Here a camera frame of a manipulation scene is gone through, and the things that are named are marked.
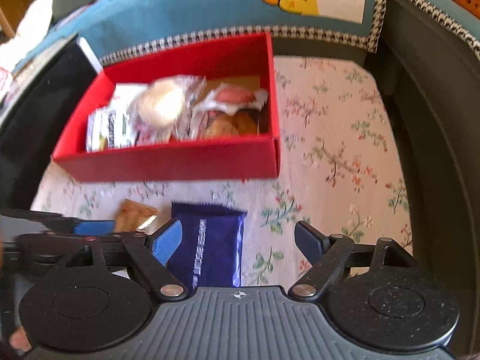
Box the round bread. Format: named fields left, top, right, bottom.
left=128, top=75, right=207, bottom=146

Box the mooncake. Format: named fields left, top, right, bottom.
left=191, top=109, right=260, bottom=139

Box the Kaprons wafer packet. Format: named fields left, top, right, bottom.
left=85, top=106, right=137, bottom=152

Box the white cloth on sofa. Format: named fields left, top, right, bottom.
left=0, top=0, right=53, bottom=72

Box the floral tablecloth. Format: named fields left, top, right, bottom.
left=32, top=57, right=413, bottom=287

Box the blue lion sofa cover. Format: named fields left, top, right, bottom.
left=10, top=0, right=480, bottom=68

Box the pink sausages vacuum pack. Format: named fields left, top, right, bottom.
left=193, top=83, right=269, bottom=116

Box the silver Weilong snack packet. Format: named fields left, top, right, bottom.
left=109, top=84, right=148, bottom=109

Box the brown biscuit packet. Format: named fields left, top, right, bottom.
left=113, top=199, right=159, bottom=233

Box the red cardboard box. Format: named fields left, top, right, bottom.
left=51, top=31, right=283, bottom=184

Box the black side table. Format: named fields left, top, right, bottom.
left=1, top=35, right=103, bottom=209

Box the blue wafer biscuit packet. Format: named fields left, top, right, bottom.
left=168, top=202, right=247, bottom=293

